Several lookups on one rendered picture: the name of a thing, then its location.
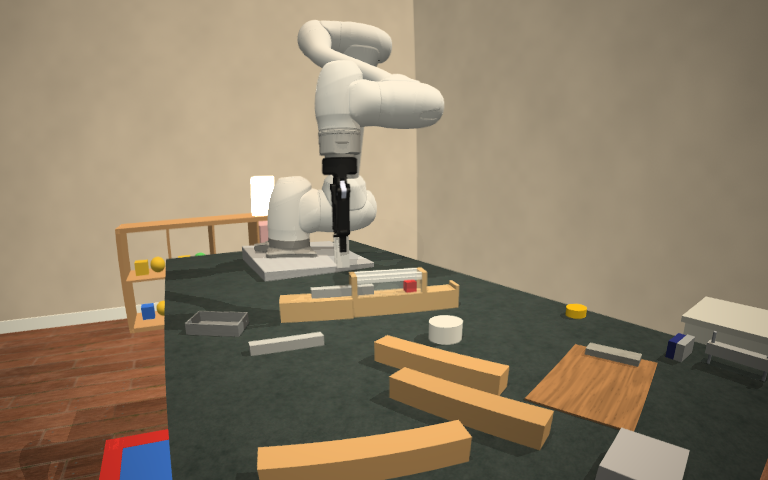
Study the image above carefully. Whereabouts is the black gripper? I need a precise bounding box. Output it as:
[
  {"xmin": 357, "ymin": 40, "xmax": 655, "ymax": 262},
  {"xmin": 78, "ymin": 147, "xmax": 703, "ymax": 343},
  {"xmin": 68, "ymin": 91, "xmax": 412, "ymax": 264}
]
[{"xmin": 322, "ymin": 157, "xmax": 357, "ymax": 268}]

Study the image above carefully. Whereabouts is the grey bar with cross pins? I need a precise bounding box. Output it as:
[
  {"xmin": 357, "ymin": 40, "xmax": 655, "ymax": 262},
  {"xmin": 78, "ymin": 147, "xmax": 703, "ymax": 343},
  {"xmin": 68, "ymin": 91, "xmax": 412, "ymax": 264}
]
[{"xmin": 705, "ymin": 331, "xmax": 768, "ymax": 381}]

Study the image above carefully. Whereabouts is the white square stick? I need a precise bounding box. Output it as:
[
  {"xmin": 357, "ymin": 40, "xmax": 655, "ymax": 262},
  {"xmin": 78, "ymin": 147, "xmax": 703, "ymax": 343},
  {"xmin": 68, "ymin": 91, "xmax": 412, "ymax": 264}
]
[
  {"xmin": 248, "ymin": 332, "xmax": 324, "ymax": 356},
  {"xmin": 311, "ymin": 285, "xmax": 352, "ymax": 299}
]

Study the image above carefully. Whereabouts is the cream short cylinder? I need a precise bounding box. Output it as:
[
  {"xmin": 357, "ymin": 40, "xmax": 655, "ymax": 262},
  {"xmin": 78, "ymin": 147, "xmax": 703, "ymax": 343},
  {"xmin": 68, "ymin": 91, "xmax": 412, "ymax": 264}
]
[{"xmin": 428, "ymin": 315, "xmax": 463, "ymax": 345}]

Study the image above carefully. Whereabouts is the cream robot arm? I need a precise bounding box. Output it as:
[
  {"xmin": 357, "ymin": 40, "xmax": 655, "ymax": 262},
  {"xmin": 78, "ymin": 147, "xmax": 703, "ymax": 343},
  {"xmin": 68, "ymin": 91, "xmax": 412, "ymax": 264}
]
[{"xmin": 254, "ymin": 20, "xmax": 444, "ymax": 258}]

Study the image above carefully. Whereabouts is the yellow short cylinder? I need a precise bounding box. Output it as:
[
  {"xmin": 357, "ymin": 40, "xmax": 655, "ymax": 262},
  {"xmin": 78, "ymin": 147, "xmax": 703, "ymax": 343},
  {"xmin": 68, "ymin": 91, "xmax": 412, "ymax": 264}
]
[{"xmin": 565, "ymin": 304, "xmax": 587, "ymax": 319}]

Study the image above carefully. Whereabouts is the wooden clipboard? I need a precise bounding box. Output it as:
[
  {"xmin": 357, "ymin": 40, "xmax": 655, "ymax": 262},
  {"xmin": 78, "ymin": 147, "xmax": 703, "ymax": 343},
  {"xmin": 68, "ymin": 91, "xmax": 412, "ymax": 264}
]
[{"xmin": 525, "ymin": 343, "xmax": 657, "ymax": 432}]

